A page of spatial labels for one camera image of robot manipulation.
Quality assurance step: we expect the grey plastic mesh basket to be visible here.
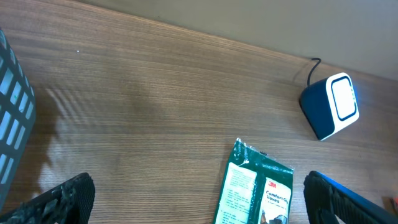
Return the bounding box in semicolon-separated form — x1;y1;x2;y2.
1;32;36;206

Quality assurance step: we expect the green white gloves packet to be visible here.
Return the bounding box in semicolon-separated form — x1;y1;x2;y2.
213;138;294;224

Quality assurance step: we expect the black scanner cable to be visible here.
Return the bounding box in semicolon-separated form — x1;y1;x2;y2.
307;57;322;88

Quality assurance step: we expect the red stick sachet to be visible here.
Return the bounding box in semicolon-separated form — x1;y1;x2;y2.
382;196;398;216

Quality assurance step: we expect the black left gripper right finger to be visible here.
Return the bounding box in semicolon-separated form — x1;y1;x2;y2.
303;170;397;224

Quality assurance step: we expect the white barcode scanner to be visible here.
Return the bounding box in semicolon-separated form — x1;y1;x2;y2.
299;72;359;141

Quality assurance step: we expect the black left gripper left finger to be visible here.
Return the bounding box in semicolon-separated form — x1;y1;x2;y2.
1;172;95;224

